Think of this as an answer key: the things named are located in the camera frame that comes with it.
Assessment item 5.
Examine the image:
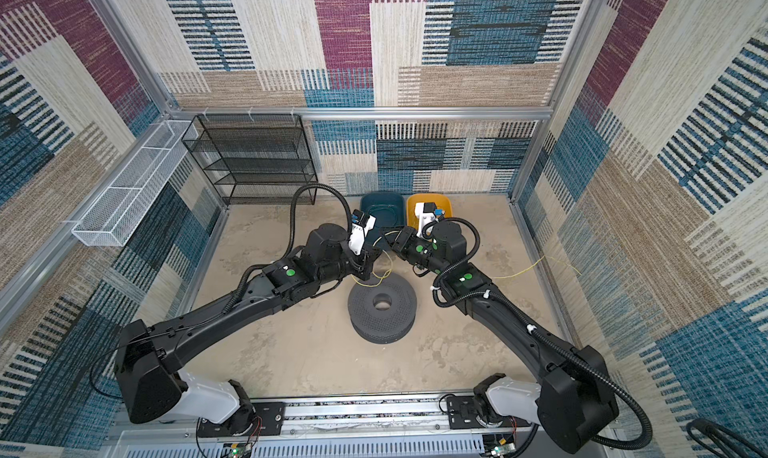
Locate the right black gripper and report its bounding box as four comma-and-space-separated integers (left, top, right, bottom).
377, 225, 447, 276

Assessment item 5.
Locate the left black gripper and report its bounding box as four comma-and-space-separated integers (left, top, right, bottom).
316, 243, 384, 290

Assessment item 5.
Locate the yellow cable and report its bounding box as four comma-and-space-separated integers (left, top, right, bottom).
351, 229, 583, 289

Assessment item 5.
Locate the teal plastic bin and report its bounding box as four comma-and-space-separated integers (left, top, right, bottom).
360, 192, 406, 244

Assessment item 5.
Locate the dark grey spool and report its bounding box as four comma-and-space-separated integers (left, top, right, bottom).
347, 274, 417, 345

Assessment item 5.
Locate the yellow plastic bin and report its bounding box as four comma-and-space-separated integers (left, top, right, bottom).
406, 193, 453, 228

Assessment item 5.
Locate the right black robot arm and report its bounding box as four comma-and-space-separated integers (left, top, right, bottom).
383, 218, 653, 454

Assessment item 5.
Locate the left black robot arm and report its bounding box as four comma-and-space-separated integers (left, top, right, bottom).
113, 197, 381, 436

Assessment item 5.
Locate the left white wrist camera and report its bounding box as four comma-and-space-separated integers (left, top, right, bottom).
348, 210, 376, 256

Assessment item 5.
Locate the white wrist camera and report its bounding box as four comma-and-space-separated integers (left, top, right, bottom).
414, 202, 445, 238
348, 210, 376, 256

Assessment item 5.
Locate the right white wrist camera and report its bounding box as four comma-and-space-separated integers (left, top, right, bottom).
414, 202, 445, 238

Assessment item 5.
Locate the black wire shelf rack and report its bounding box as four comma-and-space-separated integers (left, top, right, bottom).
181, 114, 318, 205

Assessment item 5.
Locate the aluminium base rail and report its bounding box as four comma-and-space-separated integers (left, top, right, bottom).
101, 387, 619, 458

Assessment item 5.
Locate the white mesh wall basket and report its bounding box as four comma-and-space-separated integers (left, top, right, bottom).
72, 120, 189, 247

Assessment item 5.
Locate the black cable loop corner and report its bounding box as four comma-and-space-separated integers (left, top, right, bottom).
685, 418, 767, 458

